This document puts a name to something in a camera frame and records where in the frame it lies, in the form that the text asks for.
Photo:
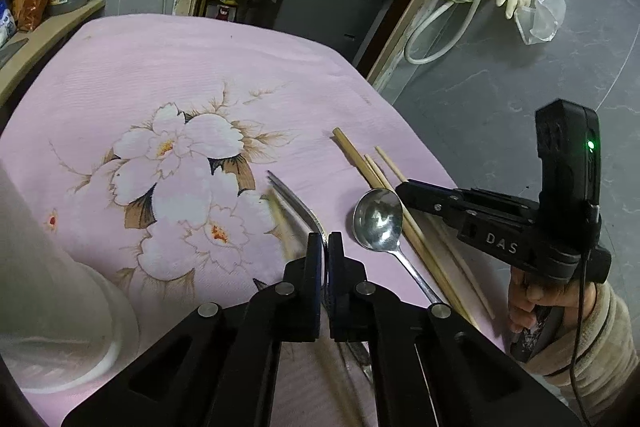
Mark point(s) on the person's right hand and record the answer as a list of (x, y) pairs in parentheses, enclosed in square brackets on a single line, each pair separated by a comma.
[(522, 302)]

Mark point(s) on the person's right forearm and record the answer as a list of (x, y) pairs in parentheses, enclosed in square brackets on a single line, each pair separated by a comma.
[(605, 347)]

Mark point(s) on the wooden counter ledge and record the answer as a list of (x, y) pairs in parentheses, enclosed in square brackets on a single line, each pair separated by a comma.
[(50, 27)]

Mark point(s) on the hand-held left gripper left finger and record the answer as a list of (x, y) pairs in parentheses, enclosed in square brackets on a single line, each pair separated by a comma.
[(312, 279)]

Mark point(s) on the white blue bag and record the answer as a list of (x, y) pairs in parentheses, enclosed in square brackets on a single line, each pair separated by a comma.
[(6, 22)]

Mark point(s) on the metal spoon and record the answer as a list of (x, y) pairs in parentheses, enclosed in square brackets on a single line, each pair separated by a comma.
[(377, 222)]

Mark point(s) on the white utensil holder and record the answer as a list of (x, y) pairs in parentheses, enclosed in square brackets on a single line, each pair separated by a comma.
[(55, 287)]

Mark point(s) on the worn door frame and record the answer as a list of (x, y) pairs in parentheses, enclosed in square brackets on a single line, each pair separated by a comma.
[(425, 7)]

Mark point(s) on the clear plastic bag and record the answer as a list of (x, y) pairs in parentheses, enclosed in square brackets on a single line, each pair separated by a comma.
[(545, 17)]

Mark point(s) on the pink floral tablecloth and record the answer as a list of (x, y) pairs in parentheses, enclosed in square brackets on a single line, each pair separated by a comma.
[(200, 72)]

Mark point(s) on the red white packet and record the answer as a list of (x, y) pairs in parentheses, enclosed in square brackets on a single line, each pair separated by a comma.
[(222, 10)]

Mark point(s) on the black cabinet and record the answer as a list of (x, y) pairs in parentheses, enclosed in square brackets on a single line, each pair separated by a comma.
[(320, 7)]

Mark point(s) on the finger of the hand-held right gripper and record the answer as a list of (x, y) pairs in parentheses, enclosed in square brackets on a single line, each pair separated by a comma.
[(425, 199)]

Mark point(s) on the metal fork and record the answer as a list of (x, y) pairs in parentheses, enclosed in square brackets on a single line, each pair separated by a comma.
[(295, 204)]

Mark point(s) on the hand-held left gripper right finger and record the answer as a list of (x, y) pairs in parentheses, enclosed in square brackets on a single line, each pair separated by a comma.
[(336, 279)]

